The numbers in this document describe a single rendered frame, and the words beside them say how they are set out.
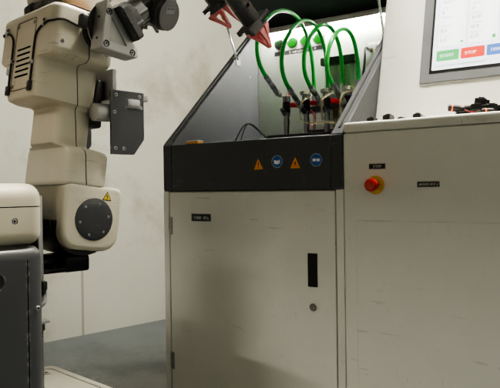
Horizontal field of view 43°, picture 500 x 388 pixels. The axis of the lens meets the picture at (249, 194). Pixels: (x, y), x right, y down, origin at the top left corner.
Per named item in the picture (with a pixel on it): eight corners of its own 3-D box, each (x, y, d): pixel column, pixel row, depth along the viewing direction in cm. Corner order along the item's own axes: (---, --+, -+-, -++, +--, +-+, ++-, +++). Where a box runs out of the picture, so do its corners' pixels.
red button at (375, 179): (360, 194, 176) (360, 175, 176) (367, 194, 179) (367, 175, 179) (378, 194, 173) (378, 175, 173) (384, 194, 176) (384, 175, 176)
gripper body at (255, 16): (270, 13, 190) (256, -8, 186) (253, 34, 185) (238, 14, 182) (256, 18, 195) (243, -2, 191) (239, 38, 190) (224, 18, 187)
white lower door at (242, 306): (169, 388, 223) (167, 192, 222) (174, 386, 224) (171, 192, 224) (337, 426, 185) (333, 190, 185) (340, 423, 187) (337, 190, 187)
